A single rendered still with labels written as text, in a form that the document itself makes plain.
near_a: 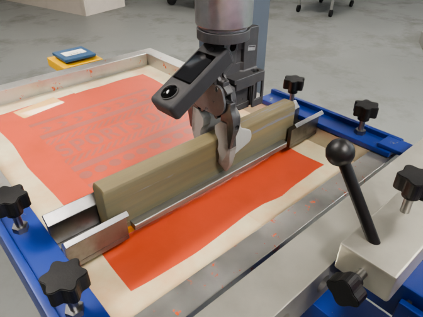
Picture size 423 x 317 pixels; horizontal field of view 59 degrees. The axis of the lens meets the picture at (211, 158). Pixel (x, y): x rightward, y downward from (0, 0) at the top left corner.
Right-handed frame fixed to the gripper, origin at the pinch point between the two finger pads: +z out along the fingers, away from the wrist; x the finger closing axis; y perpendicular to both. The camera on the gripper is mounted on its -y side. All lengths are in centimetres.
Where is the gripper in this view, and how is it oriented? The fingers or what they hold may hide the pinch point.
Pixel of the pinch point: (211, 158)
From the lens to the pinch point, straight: 59.5
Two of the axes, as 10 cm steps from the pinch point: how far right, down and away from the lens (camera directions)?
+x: -6.7, -4.2, 6.2
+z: 0.0, 8.3, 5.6
